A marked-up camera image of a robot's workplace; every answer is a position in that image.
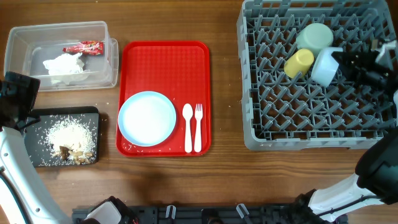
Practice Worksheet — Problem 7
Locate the small light blue bowl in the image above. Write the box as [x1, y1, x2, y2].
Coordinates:
[311, 47, 343, 87]

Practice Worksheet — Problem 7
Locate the white napkin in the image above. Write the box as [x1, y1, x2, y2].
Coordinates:
[43, 53, 90, 85]

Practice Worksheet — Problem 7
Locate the mint green bowl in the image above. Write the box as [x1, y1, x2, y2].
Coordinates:
[296, 23, 334, 57]

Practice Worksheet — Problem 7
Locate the yellow plastic cup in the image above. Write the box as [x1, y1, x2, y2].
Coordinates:
[284, 49, 315, 78]

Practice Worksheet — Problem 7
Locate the food scraps and rice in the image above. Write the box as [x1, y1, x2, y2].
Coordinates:
[34, 114, 98, 166]

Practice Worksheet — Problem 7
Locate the red snack wrapper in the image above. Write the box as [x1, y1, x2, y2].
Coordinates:
[62, 40, 104, 55]

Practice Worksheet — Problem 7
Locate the large light blue plate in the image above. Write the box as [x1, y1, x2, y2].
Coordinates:
[118, 91, 177, 147]

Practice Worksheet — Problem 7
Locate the white plastic fork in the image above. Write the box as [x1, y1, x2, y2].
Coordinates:
[194, 104, 203, 152]

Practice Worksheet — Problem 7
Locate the white plastic spoon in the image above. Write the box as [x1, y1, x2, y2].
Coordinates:
[182, 103, 193, 153]

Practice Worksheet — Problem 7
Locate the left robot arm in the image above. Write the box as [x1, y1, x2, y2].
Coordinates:
[1, 72, 73, 223]

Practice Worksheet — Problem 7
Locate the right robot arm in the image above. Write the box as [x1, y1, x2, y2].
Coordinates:
[280, 39, 397, 223]

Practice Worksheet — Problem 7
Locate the black food waste tray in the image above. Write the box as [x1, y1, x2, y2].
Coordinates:
[23, 106, 102, 168]

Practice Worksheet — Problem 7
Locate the clear plastic waste bin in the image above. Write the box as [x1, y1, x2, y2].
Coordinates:
[4, 21, 119, 91]

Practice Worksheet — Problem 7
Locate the grey dishwasher rack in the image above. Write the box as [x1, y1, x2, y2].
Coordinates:
[237, 0, 397, 151]

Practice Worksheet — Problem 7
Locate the red serving tray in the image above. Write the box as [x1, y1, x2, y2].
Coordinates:
[116, 40, 211, 157]

